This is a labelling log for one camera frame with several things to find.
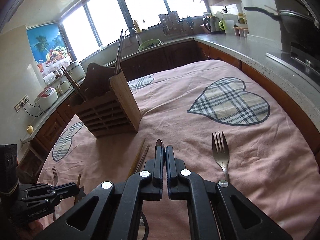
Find black wok with lid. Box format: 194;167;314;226
244;0;319;54

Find wooden utensil holder box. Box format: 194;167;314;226
69;63;141;138

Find sink faucet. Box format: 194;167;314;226
124;27;142;46

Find spice jar set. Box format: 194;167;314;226
234;23;249;38

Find gas stove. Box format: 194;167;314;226
265;42;319;85

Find metal fork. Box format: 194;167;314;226
52;166;59;186
212;132;230;182

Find yellow apple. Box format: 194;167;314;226
27;125;34;134

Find wall power outlet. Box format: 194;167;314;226
14;95;29;112

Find lower wooden cabinets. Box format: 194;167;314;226
22;39;320;160

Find yellow bottle on sill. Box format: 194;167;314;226
133;20;141;33

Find green mug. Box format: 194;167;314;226
219;20;235;36

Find green colander basket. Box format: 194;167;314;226
138;38;161;51

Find dish drying rack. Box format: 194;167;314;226
159;11;188;38

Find fruit beach poster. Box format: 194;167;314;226
27;23;72;78

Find pink heart-pattern tablecloth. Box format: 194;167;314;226
39;60;319;239

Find metal spoon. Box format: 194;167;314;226
156;139;165;148

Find metal fork right side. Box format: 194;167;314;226
212;132;230;182

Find pink white rice cooker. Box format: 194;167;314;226
34;87;57;112

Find white tall cooker pot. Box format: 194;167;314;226
66;61;86;81

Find electric kettle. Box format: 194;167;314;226
202;16;223;34

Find metal fork left side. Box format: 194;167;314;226
52;166;59;186

